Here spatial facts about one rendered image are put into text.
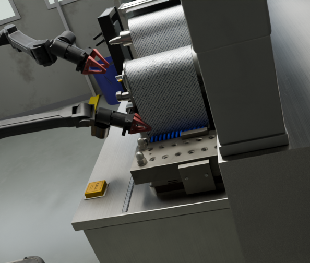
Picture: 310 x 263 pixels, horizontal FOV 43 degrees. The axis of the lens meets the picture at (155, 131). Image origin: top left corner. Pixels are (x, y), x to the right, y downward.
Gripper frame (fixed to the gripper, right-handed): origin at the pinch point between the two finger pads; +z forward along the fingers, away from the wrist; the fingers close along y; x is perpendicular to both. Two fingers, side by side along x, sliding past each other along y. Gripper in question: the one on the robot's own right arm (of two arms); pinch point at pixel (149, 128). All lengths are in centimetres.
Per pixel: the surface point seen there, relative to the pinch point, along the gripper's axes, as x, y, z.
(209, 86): 56, 83, 4
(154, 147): -2.5, 8.2, 3.4
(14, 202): -179, -121, -92
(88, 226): -29.6, 25.9, -11.5
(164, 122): 4.0, 0.2, 4.8
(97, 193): -25.0, 13.5, -12.0
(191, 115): 9.7, 0.2, 13.2
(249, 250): 35, 84, 16
